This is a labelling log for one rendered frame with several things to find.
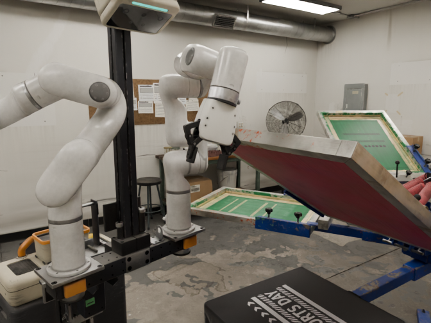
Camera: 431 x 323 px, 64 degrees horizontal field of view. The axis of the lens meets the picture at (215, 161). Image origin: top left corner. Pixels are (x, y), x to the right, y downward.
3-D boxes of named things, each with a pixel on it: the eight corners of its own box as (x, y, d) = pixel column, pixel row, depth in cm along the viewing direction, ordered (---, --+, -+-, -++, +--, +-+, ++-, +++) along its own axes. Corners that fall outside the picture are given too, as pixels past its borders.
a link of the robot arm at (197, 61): (203, 82, 109) (232, 88, 90) (165, 69, 103) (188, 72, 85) (211, 56, 108) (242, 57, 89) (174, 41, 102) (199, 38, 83)
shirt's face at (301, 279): (297, 391, 83) (297, 390, 83) (204, 303, 119) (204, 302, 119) (405, 323, 108) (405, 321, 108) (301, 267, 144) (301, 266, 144)
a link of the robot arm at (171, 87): (152, 77, 129) (199, 78, 137) (157, 174, 134) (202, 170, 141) (162, 71, 116) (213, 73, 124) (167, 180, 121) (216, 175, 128)
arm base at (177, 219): (152, 227, 138) (151, 190, 135) (176, 219, 147) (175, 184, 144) (177, 237, 127) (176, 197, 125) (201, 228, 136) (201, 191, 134)
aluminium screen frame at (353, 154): (351, 157, 68) (358, 141, 69) (201, 134, 117) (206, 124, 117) (469, 265, 112) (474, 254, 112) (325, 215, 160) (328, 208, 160)
